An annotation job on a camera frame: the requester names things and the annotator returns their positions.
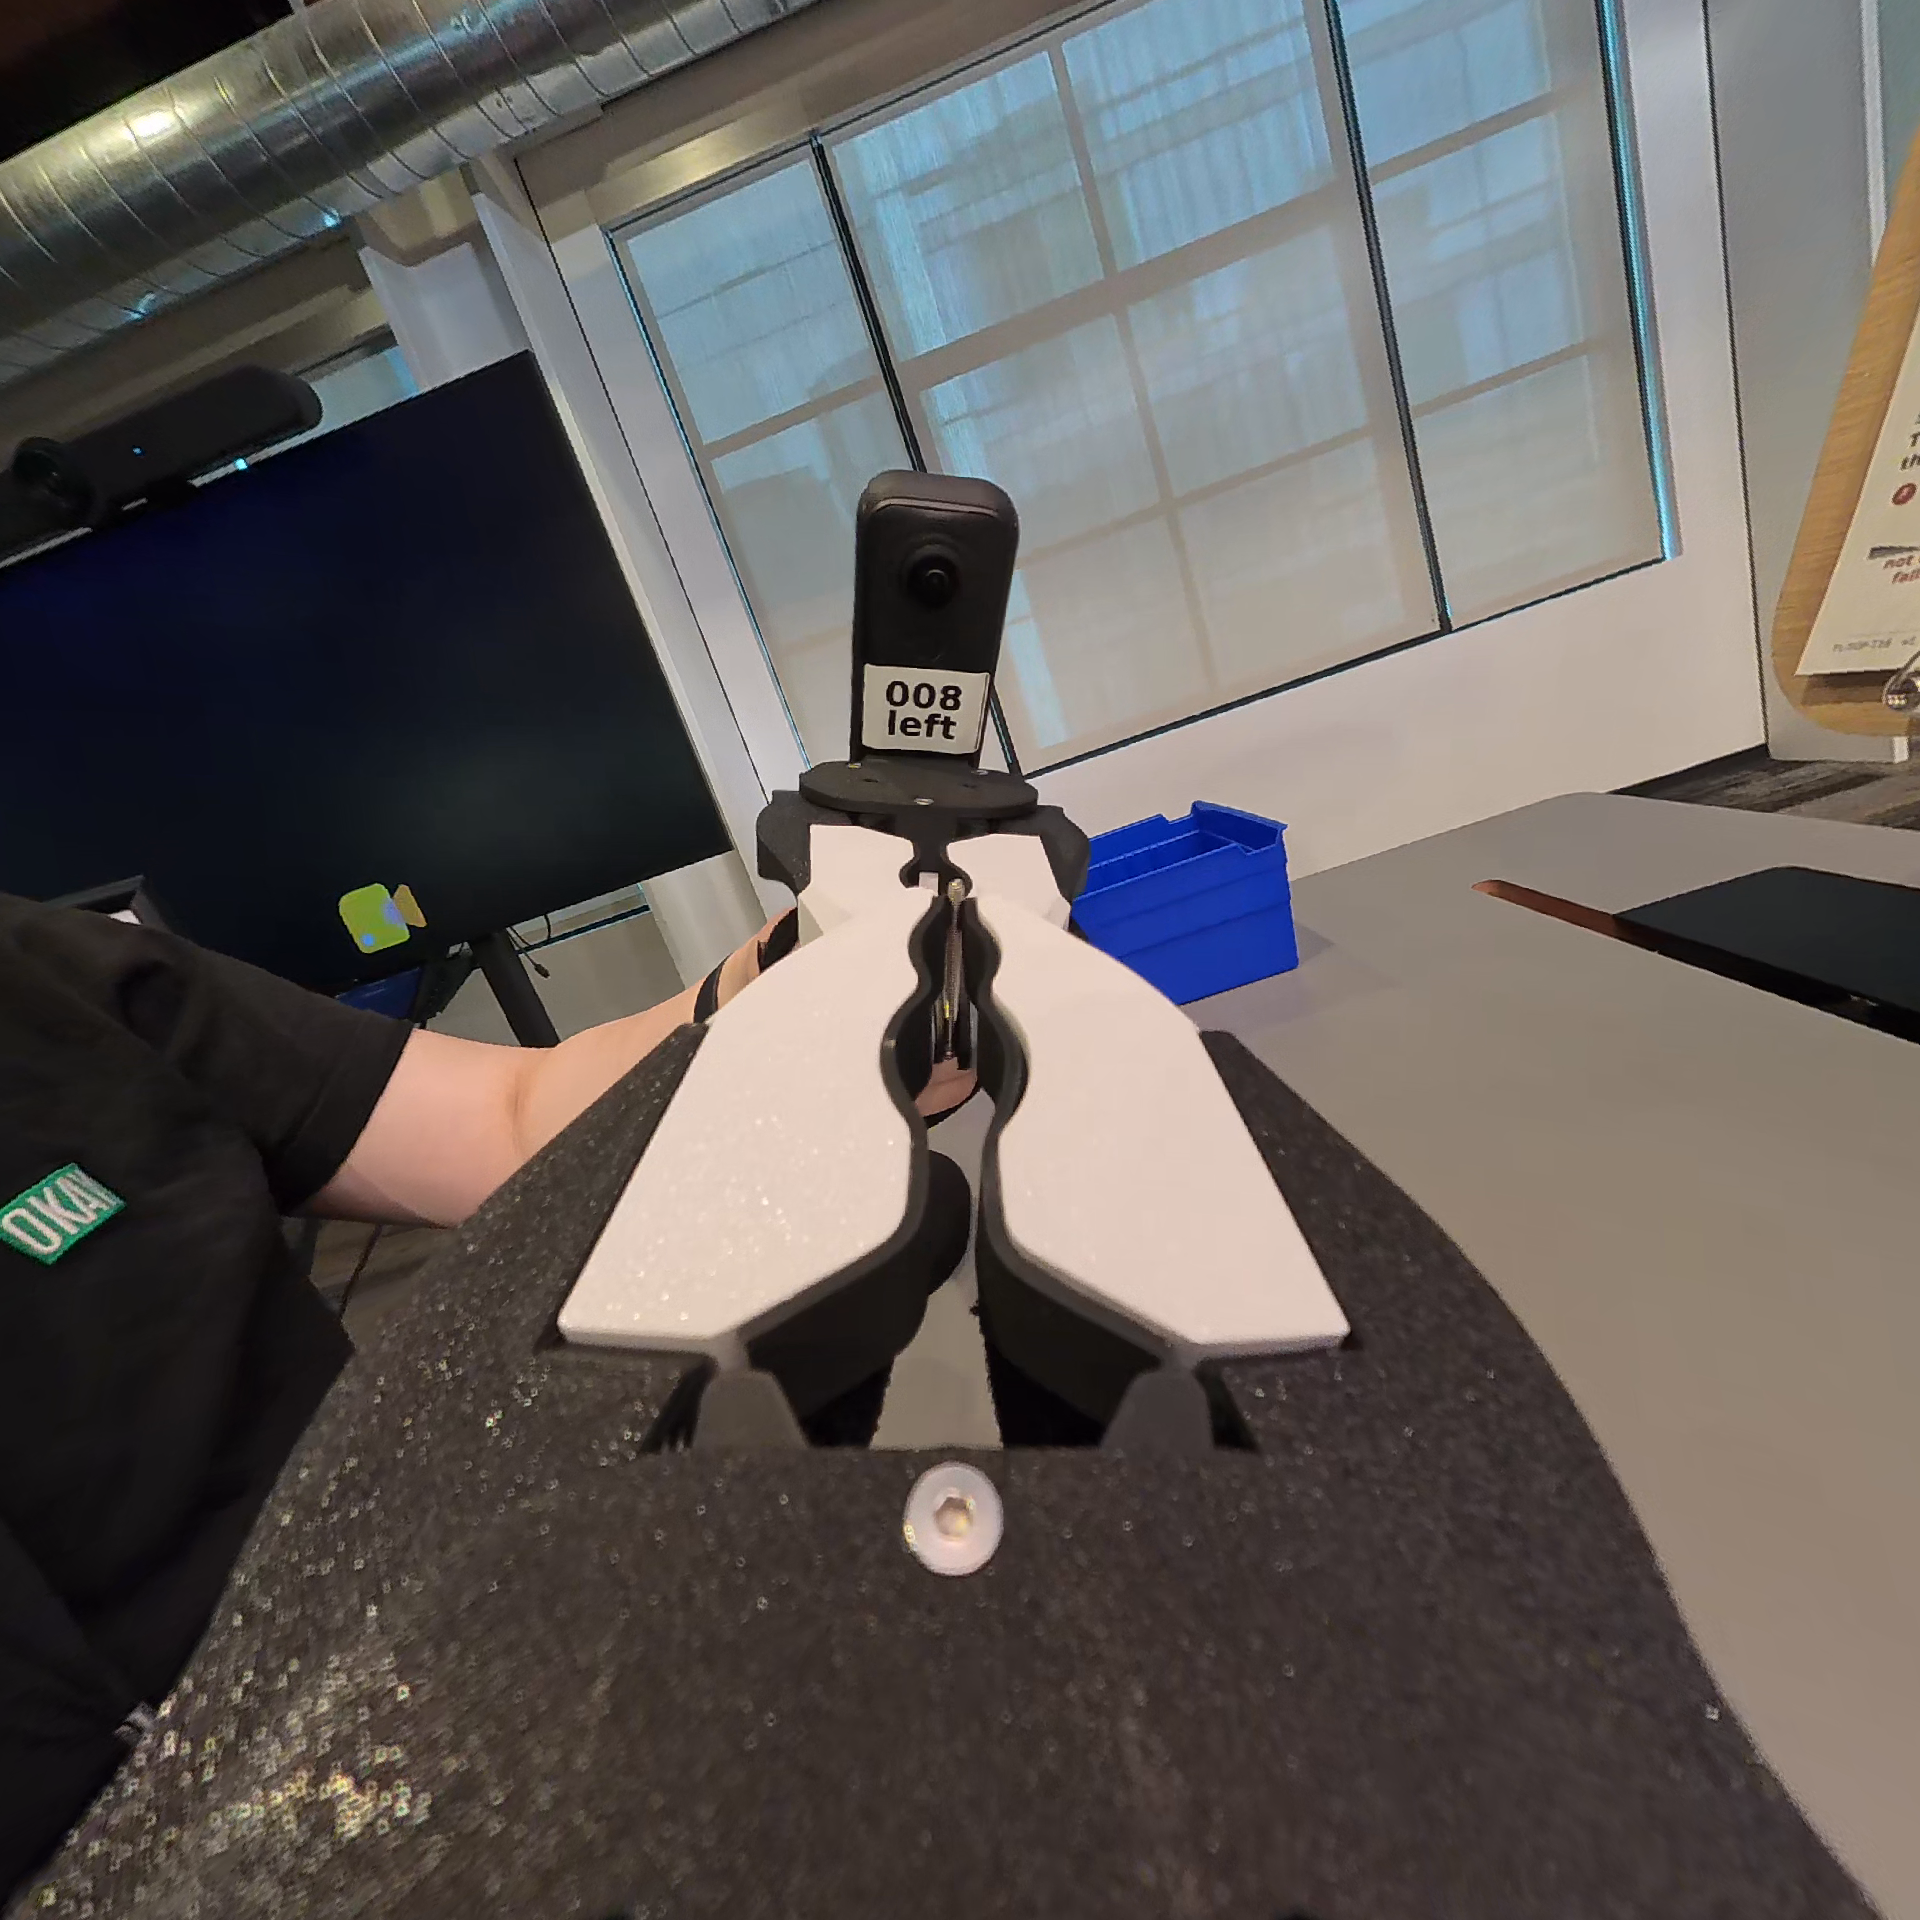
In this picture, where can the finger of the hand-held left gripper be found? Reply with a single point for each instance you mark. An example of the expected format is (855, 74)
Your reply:
(1021, 879)
(849, 893)

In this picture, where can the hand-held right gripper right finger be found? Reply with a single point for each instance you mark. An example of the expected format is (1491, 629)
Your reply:
(1156, 1172)

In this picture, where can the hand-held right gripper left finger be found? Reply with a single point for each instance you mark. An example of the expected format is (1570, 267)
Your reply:
(750, 1156)

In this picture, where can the thin metal screw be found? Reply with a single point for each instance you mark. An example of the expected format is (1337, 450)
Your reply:
(954, 975)

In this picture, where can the blue plastic bin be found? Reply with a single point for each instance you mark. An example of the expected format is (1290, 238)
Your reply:
(1186, 915)

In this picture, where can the person's left forearm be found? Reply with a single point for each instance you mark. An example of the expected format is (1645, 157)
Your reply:
(494, 1109)

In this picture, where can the grey desk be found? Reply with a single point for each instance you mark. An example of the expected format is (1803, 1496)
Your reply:
(1577, 1200)

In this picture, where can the person's left hand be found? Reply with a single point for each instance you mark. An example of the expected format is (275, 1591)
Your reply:
(945, 1093)

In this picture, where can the black wristwatch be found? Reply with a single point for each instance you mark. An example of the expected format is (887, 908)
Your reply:
(717, 990)

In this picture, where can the frosted glass window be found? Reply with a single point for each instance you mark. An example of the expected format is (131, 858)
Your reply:
(1201, 375)

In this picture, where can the person's black shirt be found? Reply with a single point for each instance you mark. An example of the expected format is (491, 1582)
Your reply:
(135, 1350)

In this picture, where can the black tablet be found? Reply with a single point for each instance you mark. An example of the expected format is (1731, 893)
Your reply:
(1787, 946)

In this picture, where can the black video bar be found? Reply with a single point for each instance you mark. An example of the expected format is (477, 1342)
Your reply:
(150, 451)

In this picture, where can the wooden board with instruction sheet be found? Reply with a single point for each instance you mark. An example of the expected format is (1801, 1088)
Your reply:
(1853, 494)

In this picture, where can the black desk frame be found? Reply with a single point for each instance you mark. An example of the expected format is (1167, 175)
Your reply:
(510, 990)

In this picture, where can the black wall screen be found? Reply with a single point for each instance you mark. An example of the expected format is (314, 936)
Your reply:
(347, 676)

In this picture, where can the silver air duct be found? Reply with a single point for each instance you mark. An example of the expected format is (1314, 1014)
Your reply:
(300, 150)

